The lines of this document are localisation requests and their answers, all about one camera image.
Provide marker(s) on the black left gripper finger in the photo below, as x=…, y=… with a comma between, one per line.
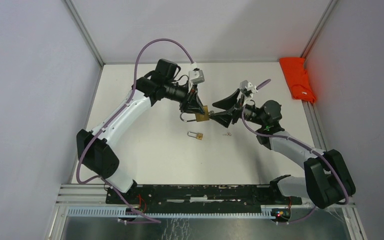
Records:
x=192, y=107
x=196, y=101

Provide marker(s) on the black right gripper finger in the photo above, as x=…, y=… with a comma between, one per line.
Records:
x=224, y=118
x=228, y=102

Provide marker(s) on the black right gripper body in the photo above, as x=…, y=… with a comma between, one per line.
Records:
x=246, y=111

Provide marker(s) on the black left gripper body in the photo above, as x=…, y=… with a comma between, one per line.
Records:
x=192, y=94

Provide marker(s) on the large brass padlock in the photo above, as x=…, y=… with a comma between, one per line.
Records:
x=198, y=117

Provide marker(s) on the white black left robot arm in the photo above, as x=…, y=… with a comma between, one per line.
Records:
x=95, y=147

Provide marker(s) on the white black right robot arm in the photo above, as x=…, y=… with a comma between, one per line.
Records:
x=326, y=181

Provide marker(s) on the small brass padlock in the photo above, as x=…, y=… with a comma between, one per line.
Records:
x=195, y=135

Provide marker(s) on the orange folded cloth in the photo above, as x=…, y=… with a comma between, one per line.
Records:
x=297, y=79

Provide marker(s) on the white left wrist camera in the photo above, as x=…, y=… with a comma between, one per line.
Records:
x=195, y=76

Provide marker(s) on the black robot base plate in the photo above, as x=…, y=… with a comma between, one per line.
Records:
x=201, y=199

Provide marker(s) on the left aluminium frame rail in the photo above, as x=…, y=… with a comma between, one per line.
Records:
x=74, y=13

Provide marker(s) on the aluminium corner frame rail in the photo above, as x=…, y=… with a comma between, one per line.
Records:
x=332, y=4

